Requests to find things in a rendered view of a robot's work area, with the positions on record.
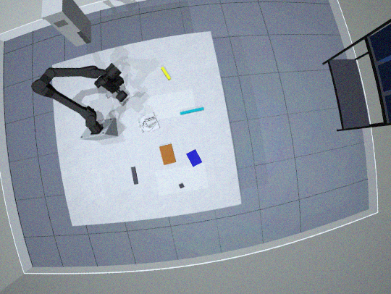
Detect blue flat rectangular plate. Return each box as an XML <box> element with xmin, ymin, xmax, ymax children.
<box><xmin>187</xmin><ymin>150</ymin><xmax>202</xmax><ymax>167</ymax></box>

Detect dark grey flat bar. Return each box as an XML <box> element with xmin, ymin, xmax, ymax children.
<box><xmin>131</xmin><ymin>167</ymin><xmax>138</xmax><ymax>185</ymax></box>

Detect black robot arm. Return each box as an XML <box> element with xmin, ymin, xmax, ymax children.
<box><xmin>31</xmin><ymin>63</ymin><xmax>124</xmax><ymax>135</ymax></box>

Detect orange rectangular plate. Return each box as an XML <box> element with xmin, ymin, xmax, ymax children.
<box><xmin>159</xmin><ymin>144</ymin><xmax>176</xmax><ymax>165</ymax></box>

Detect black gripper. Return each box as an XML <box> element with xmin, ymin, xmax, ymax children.
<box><xmin>105</xmin><ymin>82</ymin><xmax>127</xmax><ymax>102</ymax></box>

